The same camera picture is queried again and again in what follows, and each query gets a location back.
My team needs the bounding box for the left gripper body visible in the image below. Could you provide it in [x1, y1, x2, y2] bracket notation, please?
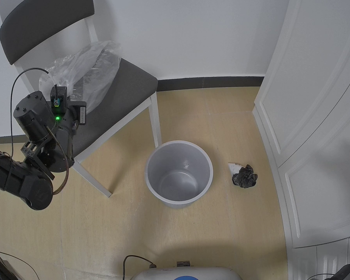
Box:
[57, 101, 88, 139]

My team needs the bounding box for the clear plastic bag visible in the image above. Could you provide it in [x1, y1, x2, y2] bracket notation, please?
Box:
[38, 40, 122, 114]

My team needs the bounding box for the black plastic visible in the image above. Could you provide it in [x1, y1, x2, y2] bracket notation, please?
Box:
[232, 164, 258, 189]

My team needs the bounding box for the white printed wrapper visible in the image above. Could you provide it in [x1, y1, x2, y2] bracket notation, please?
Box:
[228, 162, 243, 177]

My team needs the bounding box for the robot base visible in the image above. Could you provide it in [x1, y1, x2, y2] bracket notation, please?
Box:
[131, 261, 243, 280]

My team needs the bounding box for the white trash bin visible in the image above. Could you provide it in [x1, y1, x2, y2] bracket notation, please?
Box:
[145, 140, 214, 209]

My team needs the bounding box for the grey and white chair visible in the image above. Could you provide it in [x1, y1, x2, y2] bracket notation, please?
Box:
[0, 0, 159, 198]

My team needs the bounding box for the white panelled door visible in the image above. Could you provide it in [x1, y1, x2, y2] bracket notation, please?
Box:
[252, 0, 350, 249]

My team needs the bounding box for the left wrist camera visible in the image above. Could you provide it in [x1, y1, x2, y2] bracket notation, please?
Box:
[50, 86, 68, 115]

